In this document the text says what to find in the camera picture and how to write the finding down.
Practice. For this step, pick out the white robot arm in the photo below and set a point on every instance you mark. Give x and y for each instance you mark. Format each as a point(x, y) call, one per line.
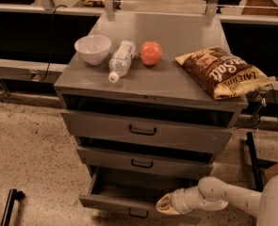
point(213, 194)

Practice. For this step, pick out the black floor stand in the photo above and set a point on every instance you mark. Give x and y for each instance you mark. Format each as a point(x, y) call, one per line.
point(14, 195)
point(258, 165)

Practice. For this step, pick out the black floor stand right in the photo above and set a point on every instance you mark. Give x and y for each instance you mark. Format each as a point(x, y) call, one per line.
point(258, 165)

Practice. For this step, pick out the grey top drawer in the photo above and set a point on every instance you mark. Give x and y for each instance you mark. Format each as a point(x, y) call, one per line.
point(165, 134)

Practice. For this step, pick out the clear plastic water bottle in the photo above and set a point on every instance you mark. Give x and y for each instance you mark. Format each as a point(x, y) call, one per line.
point(120, 62)

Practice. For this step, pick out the grey bottom drawer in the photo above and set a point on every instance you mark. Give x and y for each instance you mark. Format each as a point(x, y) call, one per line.
point(134, 194)

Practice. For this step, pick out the grey metal drawer cabinet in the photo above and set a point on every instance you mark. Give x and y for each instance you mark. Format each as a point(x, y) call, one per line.
point(164, 92)

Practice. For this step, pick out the red apple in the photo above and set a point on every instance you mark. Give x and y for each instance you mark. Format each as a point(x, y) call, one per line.
point(150, 53)

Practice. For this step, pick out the grey drawer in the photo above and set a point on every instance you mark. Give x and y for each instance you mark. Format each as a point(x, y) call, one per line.
point(165, 134)
point(134, 194)
point(143, 163)

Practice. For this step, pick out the black floor stand left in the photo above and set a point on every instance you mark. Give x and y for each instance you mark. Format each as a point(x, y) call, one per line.
point(14, 195)

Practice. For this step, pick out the white bowl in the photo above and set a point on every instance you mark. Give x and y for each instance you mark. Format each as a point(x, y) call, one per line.
point(93, 48)

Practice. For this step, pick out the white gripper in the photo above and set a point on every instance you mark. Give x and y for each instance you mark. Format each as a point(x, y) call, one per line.
point(178, 201)

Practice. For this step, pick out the grey middle drawer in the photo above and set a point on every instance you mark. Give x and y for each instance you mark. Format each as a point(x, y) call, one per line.
point(143, 163)

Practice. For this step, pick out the brown yellow chip bag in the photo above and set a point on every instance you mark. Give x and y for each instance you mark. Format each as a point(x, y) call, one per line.
point(222, 74)

